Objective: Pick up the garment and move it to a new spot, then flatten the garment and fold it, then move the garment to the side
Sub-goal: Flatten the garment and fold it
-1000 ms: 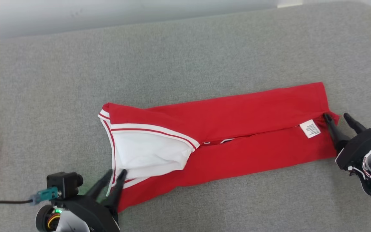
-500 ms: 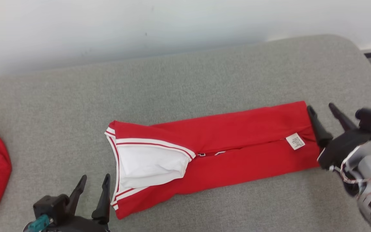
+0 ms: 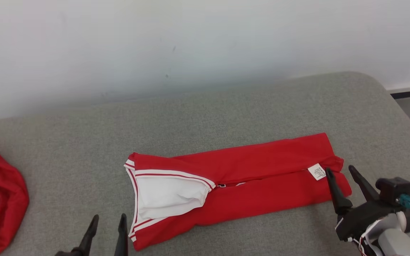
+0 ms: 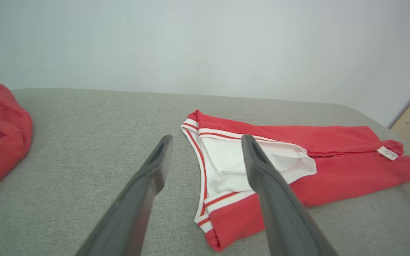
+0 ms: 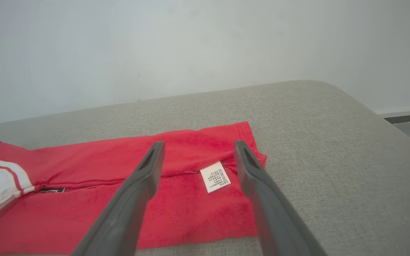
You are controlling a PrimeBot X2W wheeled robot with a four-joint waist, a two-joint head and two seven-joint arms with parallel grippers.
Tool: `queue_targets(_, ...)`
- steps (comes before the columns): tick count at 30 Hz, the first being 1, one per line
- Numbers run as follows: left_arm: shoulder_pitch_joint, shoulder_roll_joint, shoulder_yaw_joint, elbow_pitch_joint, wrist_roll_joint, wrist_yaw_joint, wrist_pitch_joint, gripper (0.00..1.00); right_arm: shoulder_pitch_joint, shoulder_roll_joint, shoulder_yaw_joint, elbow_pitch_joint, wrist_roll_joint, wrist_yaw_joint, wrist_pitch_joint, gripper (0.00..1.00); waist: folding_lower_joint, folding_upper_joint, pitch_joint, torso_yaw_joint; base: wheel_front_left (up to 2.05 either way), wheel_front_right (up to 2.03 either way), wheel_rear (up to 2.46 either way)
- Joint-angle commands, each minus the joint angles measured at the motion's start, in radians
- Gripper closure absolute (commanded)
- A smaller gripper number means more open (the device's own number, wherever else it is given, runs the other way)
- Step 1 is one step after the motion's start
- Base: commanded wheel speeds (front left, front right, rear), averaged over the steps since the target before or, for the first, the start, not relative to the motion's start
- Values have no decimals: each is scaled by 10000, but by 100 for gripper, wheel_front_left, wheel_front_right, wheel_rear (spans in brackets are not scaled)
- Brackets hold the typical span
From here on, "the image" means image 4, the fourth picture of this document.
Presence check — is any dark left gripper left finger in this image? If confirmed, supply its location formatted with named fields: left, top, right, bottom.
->
left=75, top=135, right=173, bottom=256

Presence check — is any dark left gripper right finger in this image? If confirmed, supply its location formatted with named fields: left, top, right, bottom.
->
left=241, top=134, right=339, bottom=256

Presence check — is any red white number jersey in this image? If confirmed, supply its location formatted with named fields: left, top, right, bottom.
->
left=180, top=109, right=410, bottom=252

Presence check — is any red shorts white stripe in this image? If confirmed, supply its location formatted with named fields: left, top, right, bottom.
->
left=0, top=82, right=33, bottom=199

